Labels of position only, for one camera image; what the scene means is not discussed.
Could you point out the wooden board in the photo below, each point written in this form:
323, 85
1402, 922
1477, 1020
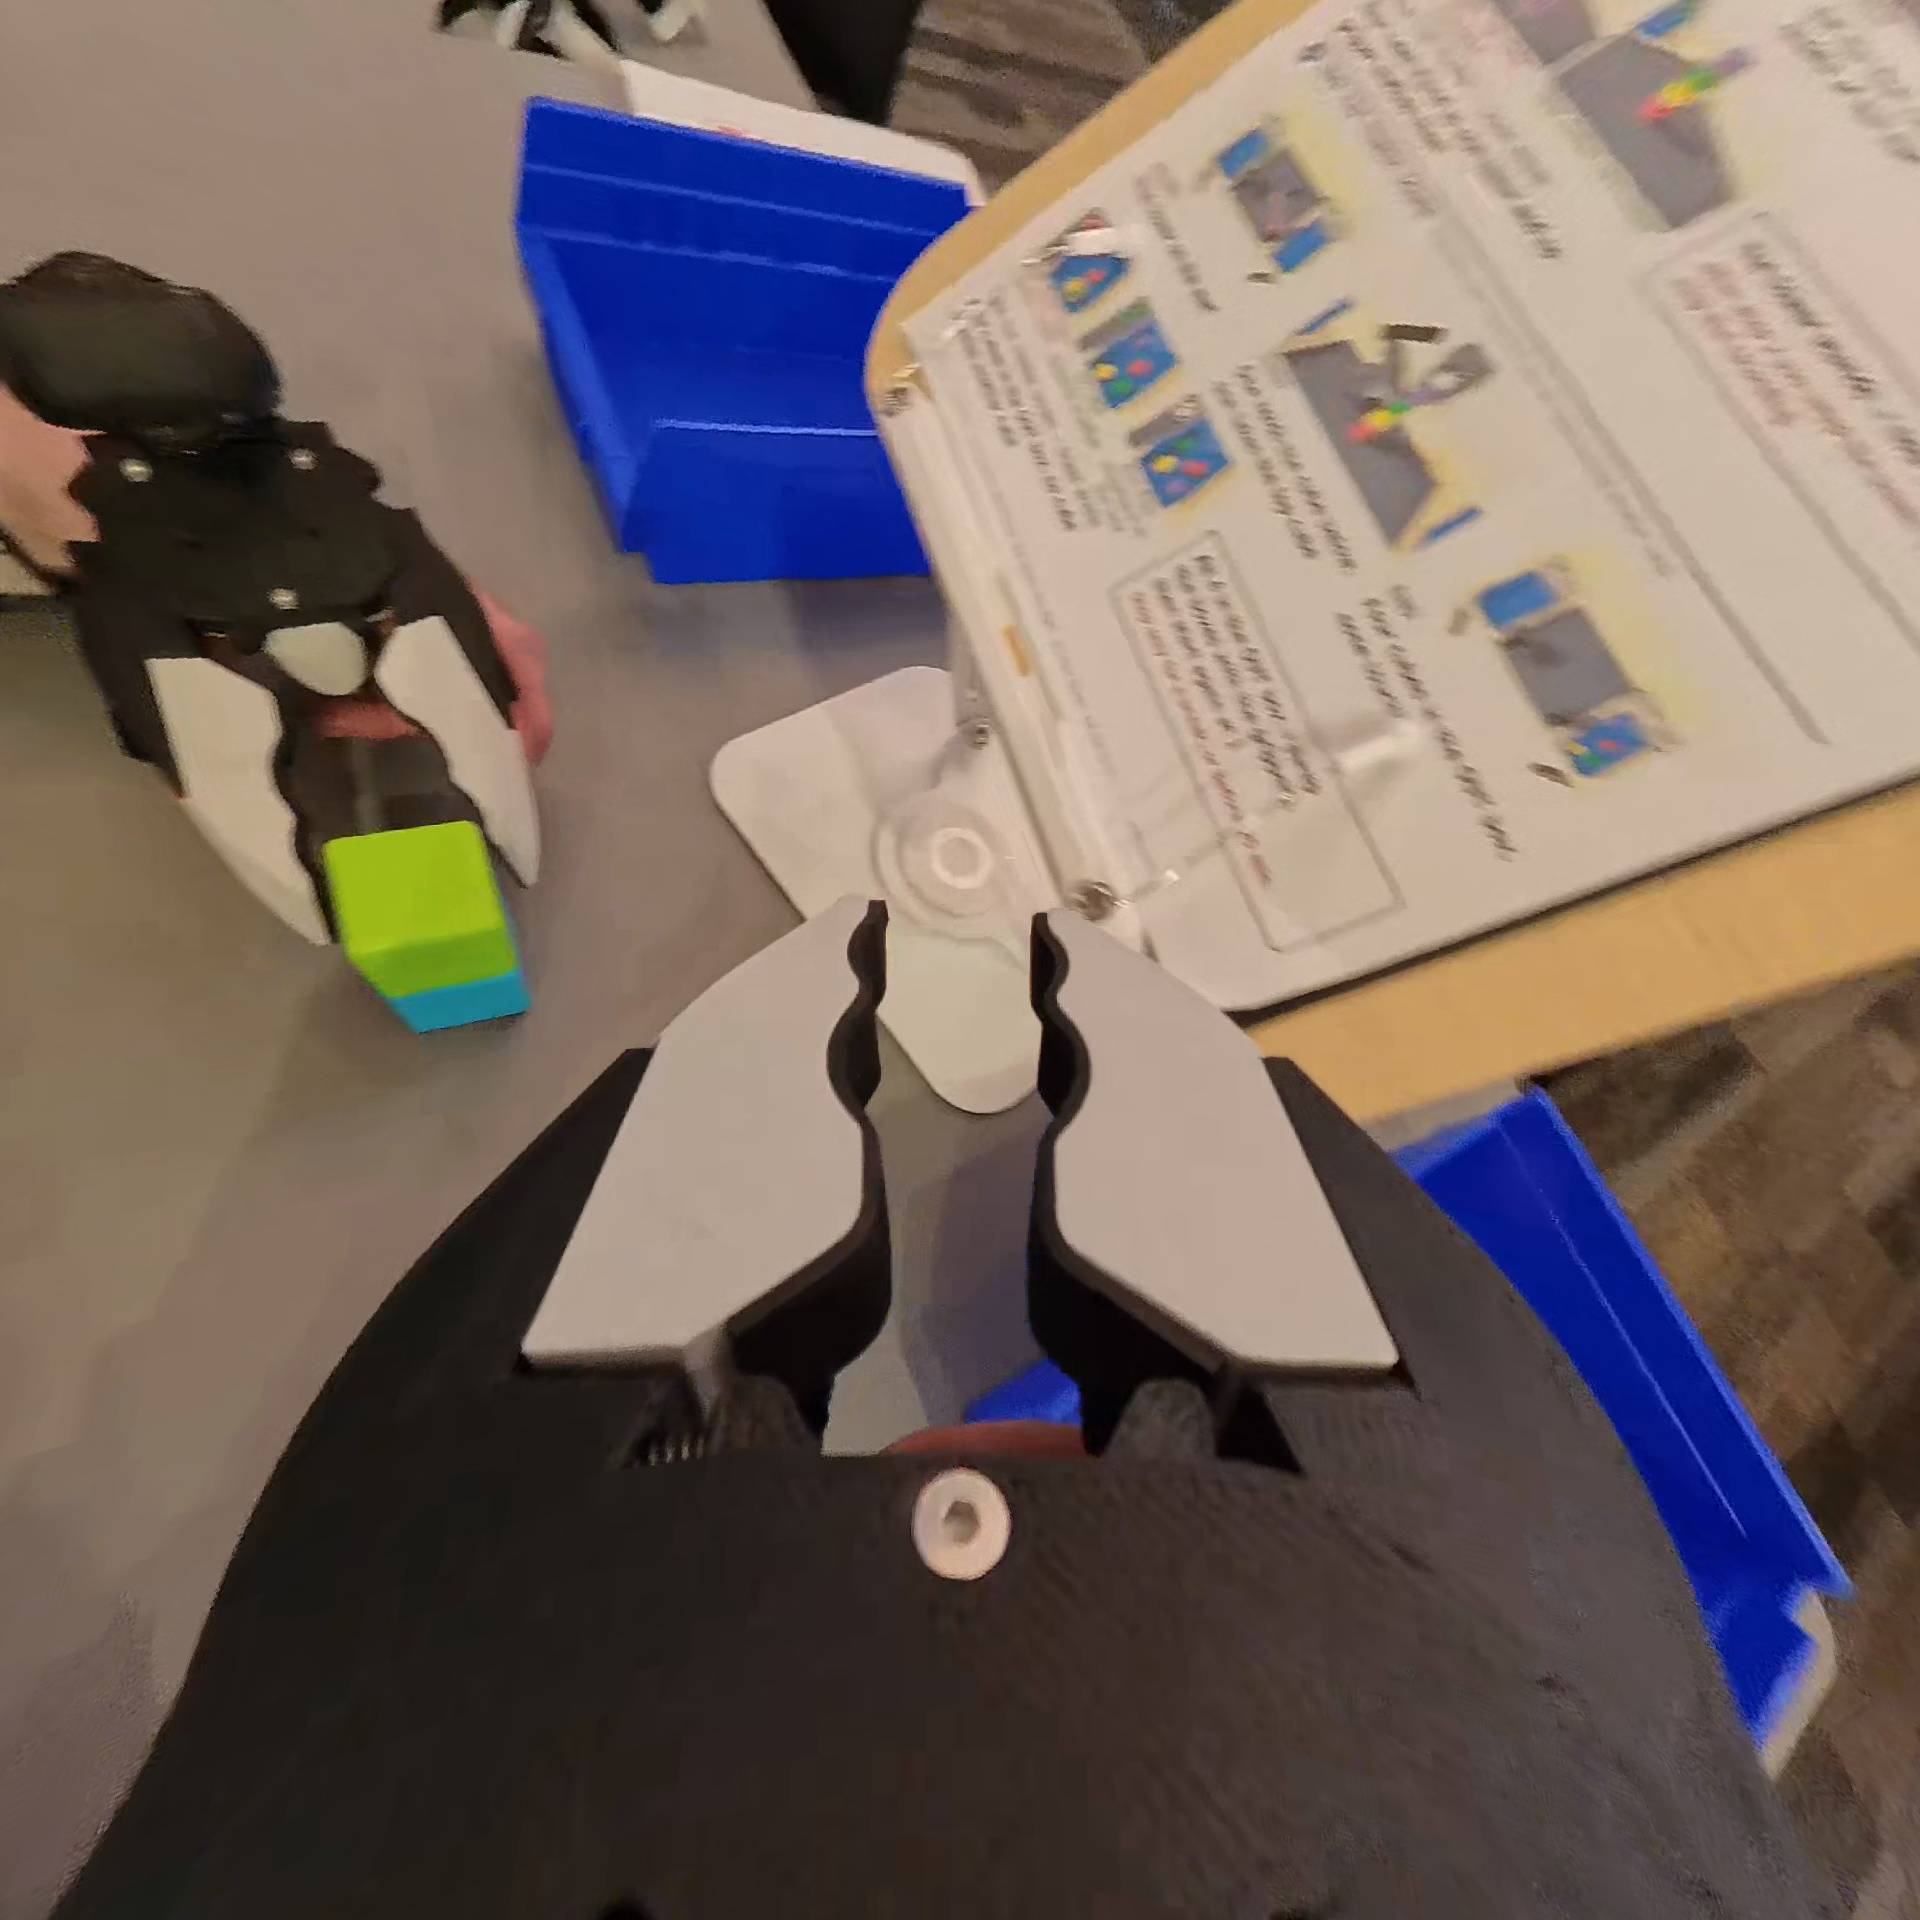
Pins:
1575, 960

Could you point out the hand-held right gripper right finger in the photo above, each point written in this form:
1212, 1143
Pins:
1202, 1201

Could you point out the green cube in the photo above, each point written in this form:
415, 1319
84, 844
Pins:
421, 902

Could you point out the person's left hand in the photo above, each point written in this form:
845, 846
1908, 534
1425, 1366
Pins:
524, 681

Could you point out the printed instruction sheet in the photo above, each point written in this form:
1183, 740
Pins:
1500, 452

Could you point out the light blue cube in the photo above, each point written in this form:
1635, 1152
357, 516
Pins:
451, 1002

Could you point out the white metal stand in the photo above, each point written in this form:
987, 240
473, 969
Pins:
810, 780

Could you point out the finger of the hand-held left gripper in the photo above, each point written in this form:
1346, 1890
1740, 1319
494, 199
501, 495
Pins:
466, 721
226, 765

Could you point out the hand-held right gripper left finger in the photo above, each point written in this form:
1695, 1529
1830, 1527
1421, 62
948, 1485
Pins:
705, 1185

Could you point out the blue plastic bin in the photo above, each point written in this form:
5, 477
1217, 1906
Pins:
721, 345
1622, 1319

